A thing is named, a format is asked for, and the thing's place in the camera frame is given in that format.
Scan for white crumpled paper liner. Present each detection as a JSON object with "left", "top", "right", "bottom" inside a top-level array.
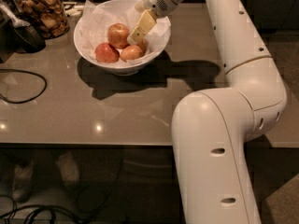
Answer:
[{"left": 78, "top": 0, "right": 172, "bottom": 67}]

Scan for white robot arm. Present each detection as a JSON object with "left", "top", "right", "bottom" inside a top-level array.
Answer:
[{"left": 128, "top": 0, "right": 287, "bottom": 224}]

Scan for black cables on floor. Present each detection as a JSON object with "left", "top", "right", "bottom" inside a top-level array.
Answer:
[{"left": 0, "top": 184, "right": 129, "bottom": 224}]

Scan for white shoe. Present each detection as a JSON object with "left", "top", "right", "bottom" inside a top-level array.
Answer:
[
  {"left": 56, "top": 151, "right": 79, "bottom": 188},
  {"left": 12, "top": 161, "right": 34, "bottom": 203}
]

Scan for front left red apple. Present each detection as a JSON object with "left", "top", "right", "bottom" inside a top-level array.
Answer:
[{"left": 94, "top": 42, "right": 120, "bottom": 63}]

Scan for white ceramic bowl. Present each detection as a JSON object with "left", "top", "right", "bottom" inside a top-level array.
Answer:
[{"left": 73, "top": 0, "right": 173, "bottom": 77}]

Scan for white shoe right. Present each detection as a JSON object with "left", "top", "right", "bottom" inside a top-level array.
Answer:
[{"left": 56, "top": 151, "right": 79, "bottom": 188}]

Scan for black appliance with scoop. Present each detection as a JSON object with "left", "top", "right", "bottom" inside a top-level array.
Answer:
[{"left": 0, "top": 0, "right": 46, "bottom": 63}]

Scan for front right yellow-red apple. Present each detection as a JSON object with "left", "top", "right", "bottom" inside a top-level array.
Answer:
[{"left": 121, "top": 45, "right": 144, "bottom": 62}]

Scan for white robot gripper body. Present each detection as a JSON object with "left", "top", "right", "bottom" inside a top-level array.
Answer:
[{"left": 142, "top": 0, "right": 177, "bottom": 17}]

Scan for black cable on table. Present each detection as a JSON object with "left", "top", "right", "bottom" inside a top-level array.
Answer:
[{"left": 0, "top": 68, "right": 49, "bottom": 105}]

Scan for small white items behind bowl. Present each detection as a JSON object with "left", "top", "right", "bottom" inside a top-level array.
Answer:
[{"left": 64, "top": 3, "right": 84, "bottom": 17}]

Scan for white shoe left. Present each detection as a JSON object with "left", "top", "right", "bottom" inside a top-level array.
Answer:
[{"left": 12, "top": 161, "right": 34, "bottom": 203}]

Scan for glass jar of dried chips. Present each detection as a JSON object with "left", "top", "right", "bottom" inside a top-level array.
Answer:
[{"left": 14, "top": 0, "right": 69, "bottom": 39}]

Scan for red-yellow apple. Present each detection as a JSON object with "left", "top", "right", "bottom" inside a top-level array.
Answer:
[{"left": 107, "top": 23, "right": 130, "bottom": 49}]

